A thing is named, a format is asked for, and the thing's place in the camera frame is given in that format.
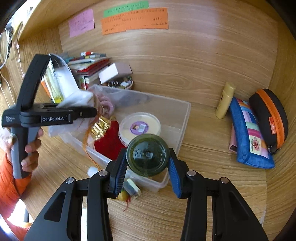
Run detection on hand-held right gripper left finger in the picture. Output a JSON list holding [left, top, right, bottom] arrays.
[[23, 148, 130, 241]]

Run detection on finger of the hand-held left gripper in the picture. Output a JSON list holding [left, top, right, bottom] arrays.
[[69, 107, 98, 121]]

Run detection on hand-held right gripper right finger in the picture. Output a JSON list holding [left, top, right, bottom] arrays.
[[168, 147, 269, 241]]

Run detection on white cloth pouch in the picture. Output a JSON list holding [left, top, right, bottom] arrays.
[[47, 90, 96, 139]]

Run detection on dark green glass jar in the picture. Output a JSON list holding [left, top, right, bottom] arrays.
[[126, 134, 171, 177]]

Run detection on red velvet pouch gold trim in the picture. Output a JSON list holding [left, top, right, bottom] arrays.
[[87, 116, 127, 161]]

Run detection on large cream plastic jar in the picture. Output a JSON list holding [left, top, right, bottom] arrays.
[[118, 112, 162, 148]]

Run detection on clear plastic storage box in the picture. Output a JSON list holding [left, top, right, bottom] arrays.
[[60, 84, 191, 193]]

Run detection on person's left forearm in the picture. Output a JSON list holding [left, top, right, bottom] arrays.
[[0, 151, 33, 233]]

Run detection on wooden desktop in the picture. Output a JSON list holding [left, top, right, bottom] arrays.
[[0, 88, 270, 241]]

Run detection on person's left hand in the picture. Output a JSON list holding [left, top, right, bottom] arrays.
[[20, 127, 44, 174]]

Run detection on yellow bell charm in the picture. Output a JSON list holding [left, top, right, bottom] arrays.
[[116, 190, 133, 213]]

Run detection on orange printed carton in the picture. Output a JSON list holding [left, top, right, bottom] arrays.
[[41, 77, 53, 98]]

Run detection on yellow green spray bottle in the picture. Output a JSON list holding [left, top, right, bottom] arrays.
[[45, 67, 64, 104]]

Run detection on white paper sheets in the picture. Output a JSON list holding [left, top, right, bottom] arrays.
[[49, 54, 79, 93]]

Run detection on stack of books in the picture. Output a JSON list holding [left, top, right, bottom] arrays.
[[67, 52, 110, 90]]

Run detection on small trinket bowl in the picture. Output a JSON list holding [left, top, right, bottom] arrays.
[[105, 77, 134, 91]]

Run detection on white cardboard box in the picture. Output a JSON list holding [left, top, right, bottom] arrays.
[[98, 62, 133, 84]]

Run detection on pink wallet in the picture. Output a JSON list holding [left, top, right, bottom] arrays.
[[228, 134, 238, 154]]

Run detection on black studded headband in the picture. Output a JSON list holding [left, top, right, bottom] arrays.
[[4, 25, 15, 59]]

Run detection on blue patchwork pouch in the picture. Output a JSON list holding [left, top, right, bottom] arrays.
[[229, 97, 275, 169]]

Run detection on pink paper note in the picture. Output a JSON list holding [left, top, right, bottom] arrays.
[[68, 9, 95, 38]]

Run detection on yellow tube bottle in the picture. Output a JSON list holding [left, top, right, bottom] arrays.
[[216, 82, 236, 119]]

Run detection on wooden shelf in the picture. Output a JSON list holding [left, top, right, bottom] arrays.
[[17, 0, 100, 43]]

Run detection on orange paper note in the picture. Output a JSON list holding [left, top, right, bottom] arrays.
[[100, 7, 169, 36]]

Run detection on green paper note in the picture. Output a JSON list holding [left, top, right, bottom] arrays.
[[103, 0, 149, 18]]

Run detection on black orange glasses case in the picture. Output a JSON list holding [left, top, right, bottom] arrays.
[[248, 88, 289, 154]]

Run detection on white charging cable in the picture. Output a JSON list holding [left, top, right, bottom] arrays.
[[0, 32, 26, 98]]

